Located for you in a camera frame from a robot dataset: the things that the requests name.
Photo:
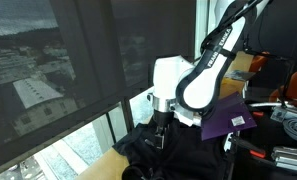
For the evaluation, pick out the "orange handled clamp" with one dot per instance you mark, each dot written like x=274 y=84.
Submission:
x=253 y=150

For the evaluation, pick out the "orange chair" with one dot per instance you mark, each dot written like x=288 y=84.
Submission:
x=296 y=85

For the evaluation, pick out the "black fleece vest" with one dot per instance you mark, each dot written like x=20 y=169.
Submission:
x=184 y=157

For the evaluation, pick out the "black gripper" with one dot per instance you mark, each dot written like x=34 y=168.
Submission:
x=162 y=119

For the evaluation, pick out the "aluminium extrusion rail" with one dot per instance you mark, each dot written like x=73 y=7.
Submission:
x=285 y=157

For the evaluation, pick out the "purple plastic folder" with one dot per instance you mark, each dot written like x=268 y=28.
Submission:
x=230 y=114

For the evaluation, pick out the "red handled clamp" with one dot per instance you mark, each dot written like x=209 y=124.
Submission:
x=258 y=113

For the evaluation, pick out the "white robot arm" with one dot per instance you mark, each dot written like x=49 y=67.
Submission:
x=188 y=91

